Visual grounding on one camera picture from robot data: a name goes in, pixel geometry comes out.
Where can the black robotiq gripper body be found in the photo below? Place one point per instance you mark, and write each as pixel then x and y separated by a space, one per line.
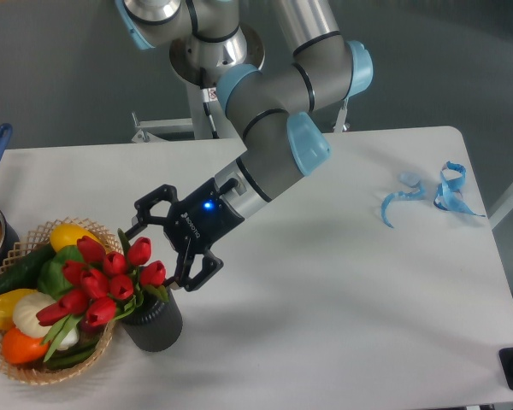
pixel 201 218

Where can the red tulip bouquet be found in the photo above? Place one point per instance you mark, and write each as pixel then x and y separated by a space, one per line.
pixel 105 287

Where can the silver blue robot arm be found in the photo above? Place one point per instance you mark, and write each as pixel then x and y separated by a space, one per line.
pixel 271 114

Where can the dark grey ribbed vase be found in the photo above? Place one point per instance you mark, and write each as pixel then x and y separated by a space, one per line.
pixel 155 325

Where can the yellow lemon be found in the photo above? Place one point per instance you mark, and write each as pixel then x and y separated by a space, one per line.
pixel 67 234

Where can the woven bamboo basket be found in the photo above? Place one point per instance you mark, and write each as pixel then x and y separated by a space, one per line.
pixel 90 346

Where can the green bok choy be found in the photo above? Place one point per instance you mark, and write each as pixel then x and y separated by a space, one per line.
pixel 60 279

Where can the green cucumber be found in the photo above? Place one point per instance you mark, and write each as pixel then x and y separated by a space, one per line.
pixel 23 274

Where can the white steamed bun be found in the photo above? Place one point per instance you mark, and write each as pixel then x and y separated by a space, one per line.
pixel 25 314

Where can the yellow bell pepper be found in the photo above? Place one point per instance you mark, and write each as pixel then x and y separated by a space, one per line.
pixel 8 302

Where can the orange fruit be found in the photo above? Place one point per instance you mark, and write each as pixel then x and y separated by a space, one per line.
pixel 18 348

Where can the clear tape piece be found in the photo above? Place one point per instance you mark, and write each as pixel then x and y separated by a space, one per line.
pixel 409 179

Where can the curved blue tape strip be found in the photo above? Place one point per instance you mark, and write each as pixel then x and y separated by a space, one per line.
pixel 417 193

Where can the tangled blue tape strip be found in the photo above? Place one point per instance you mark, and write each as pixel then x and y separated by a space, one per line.
pixel 448 195

